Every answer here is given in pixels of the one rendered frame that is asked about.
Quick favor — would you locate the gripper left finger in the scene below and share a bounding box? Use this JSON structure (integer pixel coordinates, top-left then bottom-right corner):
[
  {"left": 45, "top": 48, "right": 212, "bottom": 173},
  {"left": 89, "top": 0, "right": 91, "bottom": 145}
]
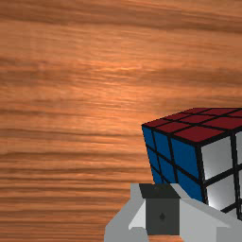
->
[{"left": 103, "top": 182, "right": 164, "bottom": 242}]

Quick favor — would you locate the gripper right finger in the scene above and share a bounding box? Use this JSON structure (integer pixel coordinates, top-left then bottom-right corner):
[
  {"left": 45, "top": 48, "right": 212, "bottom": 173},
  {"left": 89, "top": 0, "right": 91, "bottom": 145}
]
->
[{"left": 162, "top": 182, "right": 242, "bottom": 242}]

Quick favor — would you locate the many-coloured puzzle cube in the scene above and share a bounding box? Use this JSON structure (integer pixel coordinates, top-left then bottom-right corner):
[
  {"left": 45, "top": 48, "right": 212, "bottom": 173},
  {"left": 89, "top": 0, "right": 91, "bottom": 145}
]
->
[{"left": 141, "top": 107, "right": 242, "bottom": 221}]

